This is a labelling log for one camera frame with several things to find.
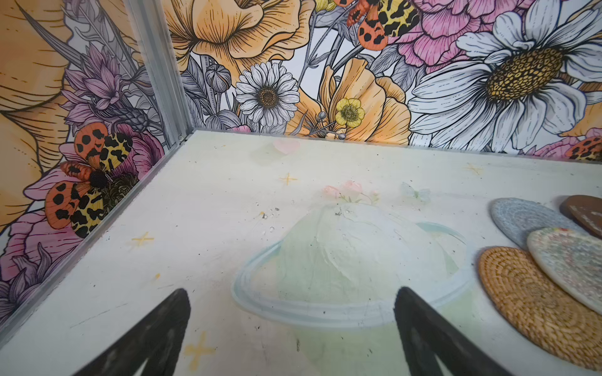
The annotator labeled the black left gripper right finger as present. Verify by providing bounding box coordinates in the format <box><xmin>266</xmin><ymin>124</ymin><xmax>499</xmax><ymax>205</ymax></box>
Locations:
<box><xmin>393</xmin><ymin>287</ymin><xmax>509</xmax><ymax>376</ymax></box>

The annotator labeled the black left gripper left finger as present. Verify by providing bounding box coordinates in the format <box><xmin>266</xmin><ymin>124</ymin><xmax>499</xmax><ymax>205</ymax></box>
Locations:
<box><xmin>76</xmin><ymin>288</ymin><xmax>191</xmax><ymax>375</ymax></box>

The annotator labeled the woven rattan round coaster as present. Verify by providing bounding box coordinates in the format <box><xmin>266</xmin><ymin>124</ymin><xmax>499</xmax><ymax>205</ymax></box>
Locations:
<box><xmin>478</xmin><ymin>247</ymin><xmax>601</xmax><ymax>372</ymax></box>

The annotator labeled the grey woven round coaster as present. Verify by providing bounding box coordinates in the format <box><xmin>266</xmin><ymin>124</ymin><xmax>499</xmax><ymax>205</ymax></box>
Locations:
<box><xmin>489</xmin><ymin>197</ymin><xmax>586</xmax><ymax>250</ymax></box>

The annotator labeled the scratched brown round coaster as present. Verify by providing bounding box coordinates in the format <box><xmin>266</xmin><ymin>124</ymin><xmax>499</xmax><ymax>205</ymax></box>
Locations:
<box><xmin>560</xmin><ymin>195</ymin><xmax>602</xmax><ymax>238</ymax></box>

